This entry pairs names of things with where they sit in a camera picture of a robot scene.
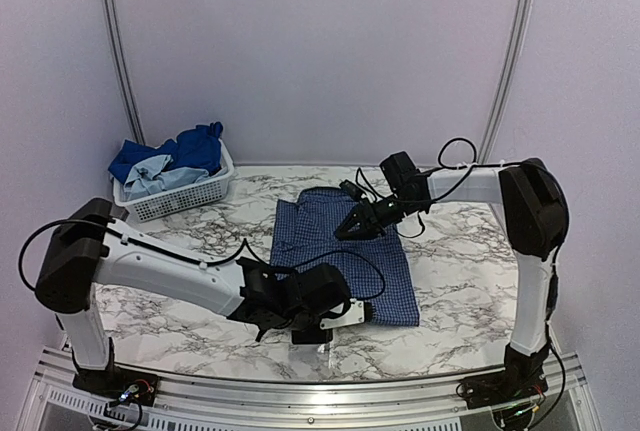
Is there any light blue garment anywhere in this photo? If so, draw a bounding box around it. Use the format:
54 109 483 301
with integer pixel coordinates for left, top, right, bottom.
123 154 209 201

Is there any royal blue garment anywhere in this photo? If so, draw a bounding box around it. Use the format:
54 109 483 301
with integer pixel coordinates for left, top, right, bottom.
108 122 224 184

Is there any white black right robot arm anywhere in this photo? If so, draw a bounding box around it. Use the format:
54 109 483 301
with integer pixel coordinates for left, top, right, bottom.
335 152 569 407

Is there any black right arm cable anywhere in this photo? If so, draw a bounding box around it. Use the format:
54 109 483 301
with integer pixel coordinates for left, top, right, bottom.
354 137 571 252

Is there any white plastic laundry basket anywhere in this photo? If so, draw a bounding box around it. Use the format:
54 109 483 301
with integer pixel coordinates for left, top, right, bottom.
112 140 235 222

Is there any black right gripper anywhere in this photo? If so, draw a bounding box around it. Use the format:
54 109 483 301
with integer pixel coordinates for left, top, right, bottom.
333 191 422 241

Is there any left aluminium corner post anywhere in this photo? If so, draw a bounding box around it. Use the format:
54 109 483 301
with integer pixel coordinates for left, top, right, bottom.
101 0 146 144

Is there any right aluminium corner post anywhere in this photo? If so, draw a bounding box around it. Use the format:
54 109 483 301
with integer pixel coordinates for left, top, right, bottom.
478 0 533 164

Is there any blue checked shirt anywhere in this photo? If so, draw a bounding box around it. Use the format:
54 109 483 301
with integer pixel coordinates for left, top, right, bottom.
270 187 420 327

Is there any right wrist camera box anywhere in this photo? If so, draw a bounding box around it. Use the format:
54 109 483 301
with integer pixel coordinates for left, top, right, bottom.
339 180 364 202

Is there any aluminium front frame rail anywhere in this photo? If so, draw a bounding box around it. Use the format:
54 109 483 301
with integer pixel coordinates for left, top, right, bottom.
19 345 601 431

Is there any aluminium corner post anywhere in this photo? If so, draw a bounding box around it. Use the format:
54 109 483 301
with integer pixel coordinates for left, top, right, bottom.
101 0 146 144
478 0 533 164

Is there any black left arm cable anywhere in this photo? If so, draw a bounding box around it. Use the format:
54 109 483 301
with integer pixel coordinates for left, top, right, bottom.
18 218 387 302

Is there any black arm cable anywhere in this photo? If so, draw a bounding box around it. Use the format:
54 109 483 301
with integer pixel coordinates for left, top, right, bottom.
18 218 387 302
354 137 571 252

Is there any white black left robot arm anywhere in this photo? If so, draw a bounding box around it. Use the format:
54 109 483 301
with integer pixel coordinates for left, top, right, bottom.
35 198 365 398

